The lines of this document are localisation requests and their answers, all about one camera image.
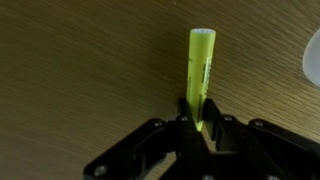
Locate translucent plastic cup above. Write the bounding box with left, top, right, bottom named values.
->
left=301, top=28, right=320, bottom=89

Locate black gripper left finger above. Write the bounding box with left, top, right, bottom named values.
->
left=83, top=98, right=211, bottom=180

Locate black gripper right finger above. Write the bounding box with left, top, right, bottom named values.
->
left=203, top=98, right=320, bottom=180

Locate yellow pen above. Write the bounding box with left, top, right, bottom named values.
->
left=185, top=27, right=217, bottom=133

